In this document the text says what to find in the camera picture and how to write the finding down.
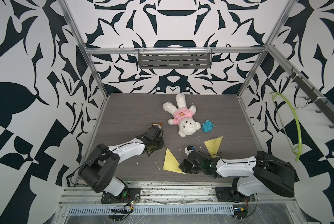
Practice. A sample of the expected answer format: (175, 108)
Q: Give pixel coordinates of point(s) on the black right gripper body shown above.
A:
(187, 167)

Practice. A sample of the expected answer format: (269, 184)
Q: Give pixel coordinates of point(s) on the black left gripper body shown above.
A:
(159, 143)

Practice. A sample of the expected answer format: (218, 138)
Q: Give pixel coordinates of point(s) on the yellow square paper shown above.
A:
(213, 146)

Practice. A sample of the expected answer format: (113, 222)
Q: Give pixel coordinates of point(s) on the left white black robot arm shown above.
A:
(99, 169)

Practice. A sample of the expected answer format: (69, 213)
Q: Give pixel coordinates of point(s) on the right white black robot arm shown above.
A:
(261, 173)

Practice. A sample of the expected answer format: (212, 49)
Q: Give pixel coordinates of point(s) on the small brown white plush toy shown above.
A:
(159, 125)

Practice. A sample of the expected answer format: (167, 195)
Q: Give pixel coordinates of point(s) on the white plush bunny pink shirt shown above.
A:
(182, 116)

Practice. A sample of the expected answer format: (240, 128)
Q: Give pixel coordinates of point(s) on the teal yarn bundle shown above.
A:
(207, 126)

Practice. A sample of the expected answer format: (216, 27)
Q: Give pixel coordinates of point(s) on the grey perforated metal shelf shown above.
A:
(175, 59)

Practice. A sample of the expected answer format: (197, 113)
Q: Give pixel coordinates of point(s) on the green clothes hanger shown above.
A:
(292, 130)

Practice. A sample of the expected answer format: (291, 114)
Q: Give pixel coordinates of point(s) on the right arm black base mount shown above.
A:
(230, 194)

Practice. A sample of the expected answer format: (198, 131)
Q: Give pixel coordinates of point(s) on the white slotted cable duct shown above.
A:
(202, 209)

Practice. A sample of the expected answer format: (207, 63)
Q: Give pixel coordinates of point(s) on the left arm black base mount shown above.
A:
(118, 192)

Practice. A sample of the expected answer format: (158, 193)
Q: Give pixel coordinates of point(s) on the grey wall hook rail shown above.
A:
(324, 105)

